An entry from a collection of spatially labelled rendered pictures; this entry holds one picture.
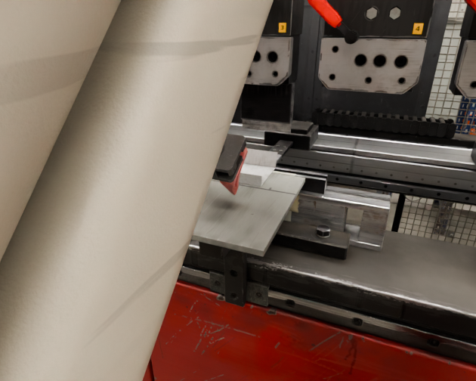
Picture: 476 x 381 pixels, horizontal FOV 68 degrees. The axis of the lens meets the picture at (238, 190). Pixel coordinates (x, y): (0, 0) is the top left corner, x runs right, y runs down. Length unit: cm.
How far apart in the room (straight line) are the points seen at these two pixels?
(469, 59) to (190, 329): 73
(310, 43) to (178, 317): 86
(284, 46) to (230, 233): 32
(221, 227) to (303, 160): 49
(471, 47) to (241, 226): 41
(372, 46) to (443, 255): 41
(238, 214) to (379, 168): 48
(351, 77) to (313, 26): 58
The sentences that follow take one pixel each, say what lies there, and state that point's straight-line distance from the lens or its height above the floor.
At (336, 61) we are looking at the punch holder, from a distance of 62.
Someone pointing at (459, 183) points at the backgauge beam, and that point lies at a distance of 97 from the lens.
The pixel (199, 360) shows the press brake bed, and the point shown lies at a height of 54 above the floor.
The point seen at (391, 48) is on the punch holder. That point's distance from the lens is 61.
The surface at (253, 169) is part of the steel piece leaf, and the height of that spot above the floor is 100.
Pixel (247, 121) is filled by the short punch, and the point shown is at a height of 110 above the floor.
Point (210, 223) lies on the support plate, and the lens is 54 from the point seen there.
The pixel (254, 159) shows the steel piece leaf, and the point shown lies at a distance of 75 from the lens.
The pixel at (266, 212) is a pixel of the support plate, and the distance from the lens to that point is 57.
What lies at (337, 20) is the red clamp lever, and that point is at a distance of 58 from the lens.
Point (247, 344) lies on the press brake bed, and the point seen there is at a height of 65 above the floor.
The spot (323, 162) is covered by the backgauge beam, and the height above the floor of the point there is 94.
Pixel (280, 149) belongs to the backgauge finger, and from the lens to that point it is 84.
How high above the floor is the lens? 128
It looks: 26 degrees down
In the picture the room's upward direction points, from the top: straight up
